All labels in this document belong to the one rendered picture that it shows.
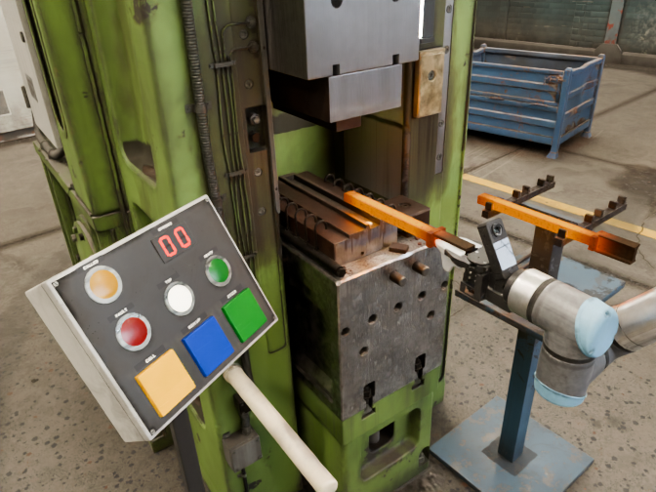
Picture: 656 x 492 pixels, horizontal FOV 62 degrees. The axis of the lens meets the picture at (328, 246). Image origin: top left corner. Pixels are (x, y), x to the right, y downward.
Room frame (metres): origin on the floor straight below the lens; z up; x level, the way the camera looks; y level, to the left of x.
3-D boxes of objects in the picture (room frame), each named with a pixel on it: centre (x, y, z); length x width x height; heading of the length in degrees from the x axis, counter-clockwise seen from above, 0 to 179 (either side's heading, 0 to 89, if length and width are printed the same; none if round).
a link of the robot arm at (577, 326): (0.75, -0.42, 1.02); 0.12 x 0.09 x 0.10; 34
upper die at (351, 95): (1.35, 0.02, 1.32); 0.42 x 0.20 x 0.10; 34
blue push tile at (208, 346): (0.73, 0.21, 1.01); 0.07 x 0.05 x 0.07; 149
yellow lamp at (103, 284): (0.69, 0.34, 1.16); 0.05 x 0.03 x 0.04; 124
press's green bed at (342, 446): (1.39, -0.02, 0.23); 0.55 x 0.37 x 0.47; 34
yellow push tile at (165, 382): (0.65, 0.26, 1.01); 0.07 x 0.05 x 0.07; 149
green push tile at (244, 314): (0.82, 0.16, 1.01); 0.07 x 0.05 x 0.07; 149
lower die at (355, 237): (1.35, 0.02, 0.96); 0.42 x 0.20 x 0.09; 34
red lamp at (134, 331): (0.67, 0.30, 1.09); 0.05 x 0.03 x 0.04; 124
